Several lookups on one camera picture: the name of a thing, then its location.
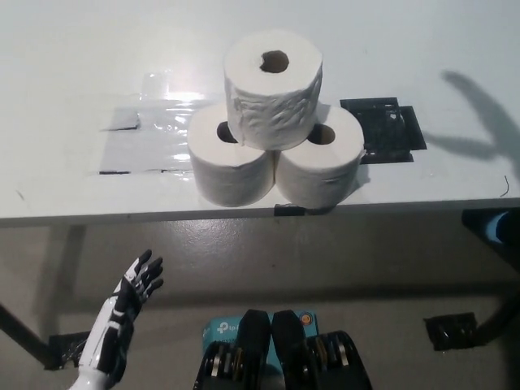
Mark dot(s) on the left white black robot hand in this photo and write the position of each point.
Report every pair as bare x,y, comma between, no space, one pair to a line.
118,317

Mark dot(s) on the wrinkled white toilet paper roll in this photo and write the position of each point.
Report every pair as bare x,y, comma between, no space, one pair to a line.
272,109

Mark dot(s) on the black object with blue patch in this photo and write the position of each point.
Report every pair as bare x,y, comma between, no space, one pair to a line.
477,225

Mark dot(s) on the teal tp-link box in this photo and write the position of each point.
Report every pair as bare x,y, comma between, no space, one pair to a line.
221,331

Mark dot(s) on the small black tape strip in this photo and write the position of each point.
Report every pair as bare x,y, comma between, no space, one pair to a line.
289,210

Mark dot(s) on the black floor tape patch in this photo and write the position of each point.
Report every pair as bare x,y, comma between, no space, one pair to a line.
449,331
65,349

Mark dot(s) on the grey tape patch with clear film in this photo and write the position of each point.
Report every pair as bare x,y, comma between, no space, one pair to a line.
142,150

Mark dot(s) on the smooth white toilet paper roll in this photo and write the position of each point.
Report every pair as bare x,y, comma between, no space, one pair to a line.
231,174
317,174

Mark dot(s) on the black robot body blocks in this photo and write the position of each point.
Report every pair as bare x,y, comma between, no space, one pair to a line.
284,349

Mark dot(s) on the black tape patch on table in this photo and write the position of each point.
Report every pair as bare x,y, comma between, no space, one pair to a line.
386,134

